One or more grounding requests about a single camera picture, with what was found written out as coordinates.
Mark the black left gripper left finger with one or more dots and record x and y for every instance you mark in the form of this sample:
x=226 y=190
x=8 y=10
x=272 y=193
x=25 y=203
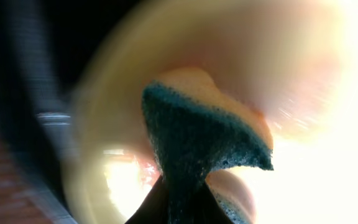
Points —
x=154 y=208

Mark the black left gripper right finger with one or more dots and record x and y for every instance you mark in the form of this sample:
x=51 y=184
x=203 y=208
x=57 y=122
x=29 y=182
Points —
x=208 y=210

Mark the green yellow sponge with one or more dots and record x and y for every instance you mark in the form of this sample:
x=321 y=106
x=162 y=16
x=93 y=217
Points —
x=198 y=133

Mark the yellow plate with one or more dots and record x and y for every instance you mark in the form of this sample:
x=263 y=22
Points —
x=294 y=63

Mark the round black tray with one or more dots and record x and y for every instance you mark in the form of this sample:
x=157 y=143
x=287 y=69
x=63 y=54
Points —
x=44 y=47

